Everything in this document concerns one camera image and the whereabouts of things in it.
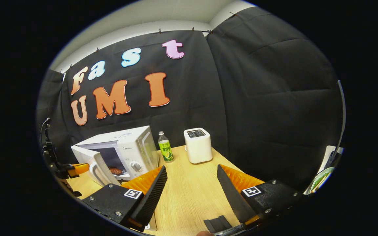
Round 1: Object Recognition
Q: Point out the white green printed sheet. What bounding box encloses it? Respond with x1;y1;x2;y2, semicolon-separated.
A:
304;146;344;195

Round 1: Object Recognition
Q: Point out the white plastic tray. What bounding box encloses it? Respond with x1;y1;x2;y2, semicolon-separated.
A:
145;212;158;232

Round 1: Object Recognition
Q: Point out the white toaster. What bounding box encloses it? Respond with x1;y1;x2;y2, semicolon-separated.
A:
183;128;213;164

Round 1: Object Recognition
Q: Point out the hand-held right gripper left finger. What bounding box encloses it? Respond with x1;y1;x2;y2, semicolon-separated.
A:
82;166;168;232

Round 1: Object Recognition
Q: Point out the white microwave oven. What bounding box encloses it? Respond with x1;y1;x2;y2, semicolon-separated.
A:
71;126;159;187

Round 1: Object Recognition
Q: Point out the green label drink bottle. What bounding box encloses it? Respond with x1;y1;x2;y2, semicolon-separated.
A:
158;131;175;163

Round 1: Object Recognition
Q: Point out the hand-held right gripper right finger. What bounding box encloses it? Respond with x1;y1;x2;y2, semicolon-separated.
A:
217;164;304;226

